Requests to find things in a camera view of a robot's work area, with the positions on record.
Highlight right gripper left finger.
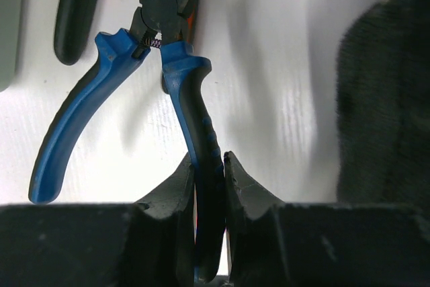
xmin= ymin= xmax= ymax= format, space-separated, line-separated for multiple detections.
xmin=1 ymin=157 xmax=194 ymax=286

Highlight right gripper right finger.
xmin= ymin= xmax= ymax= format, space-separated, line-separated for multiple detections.
xmin=224 ymin=152 xmax=429 ymax=286

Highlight blue handled pliers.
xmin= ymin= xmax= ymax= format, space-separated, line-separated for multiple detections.
xmin=28 ymin=0 xmax=225 ymax=283

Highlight green plastic tool box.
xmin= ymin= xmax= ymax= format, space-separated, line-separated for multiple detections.
xmin=0 ymin=0 xmax=22 ymax=91

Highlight black floral blanket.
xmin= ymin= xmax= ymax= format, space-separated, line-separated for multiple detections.
xmin=337 ymin=0 xmax=429 ymax=210

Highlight orange black pliers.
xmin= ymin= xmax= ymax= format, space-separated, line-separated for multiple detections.
xmin=54 ymin=0 xmax=199 ymax=65

